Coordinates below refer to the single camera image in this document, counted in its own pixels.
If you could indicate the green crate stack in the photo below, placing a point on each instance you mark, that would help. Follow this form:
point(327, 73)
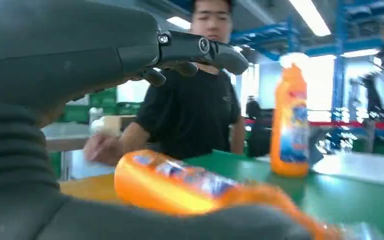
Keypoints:
point(102, 102)

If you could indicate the orange drink bottle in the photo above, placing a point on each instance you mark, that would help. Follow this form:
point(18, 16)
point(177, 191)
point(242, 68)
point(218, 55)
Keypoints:
point(152, 188)
point(289, 139)

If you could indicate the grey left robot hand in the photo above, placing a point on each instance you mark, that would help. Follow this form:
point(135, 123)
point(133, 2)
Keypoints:
point(62, 49)

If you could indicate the red barrier rail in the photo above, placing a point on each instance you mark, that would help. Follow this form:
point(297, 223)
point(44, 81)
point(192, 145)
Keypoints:
point(344, 125)

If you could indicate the blue storage rack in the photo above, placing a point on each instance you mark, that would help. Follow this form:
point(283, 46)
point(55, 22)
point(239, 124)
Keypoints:
point(337, 49)

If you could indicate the long ceiling light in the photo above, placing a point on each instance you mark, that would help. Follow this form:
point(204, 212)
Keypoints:
point(309, 16)

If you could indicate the dark background machine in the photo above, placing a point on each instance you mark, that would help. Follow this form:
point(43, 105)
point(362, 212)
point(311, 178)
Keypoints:
point(382, 99)

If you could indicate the person's right hand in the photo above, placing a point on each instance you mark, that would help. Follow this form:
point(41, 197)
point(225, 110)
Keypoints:
point(102, 149)

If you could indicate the small ceiling light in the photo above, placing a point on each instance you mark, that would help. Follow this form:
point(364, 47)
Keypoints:
point(178, 22)

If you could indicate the white table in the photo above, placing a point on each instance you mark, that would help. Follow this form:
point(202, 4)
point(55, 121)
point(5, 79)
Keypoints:
point(361, 167)

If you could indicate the green table mat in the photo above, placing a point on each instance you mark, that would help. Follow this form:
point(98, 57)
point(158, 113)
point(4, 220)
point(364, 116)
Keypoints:
point(344, 205)

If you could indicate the person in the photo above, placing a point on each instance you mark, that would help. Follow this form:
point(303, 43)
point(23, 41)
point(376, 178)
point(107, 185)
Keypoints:
point(188, 116)

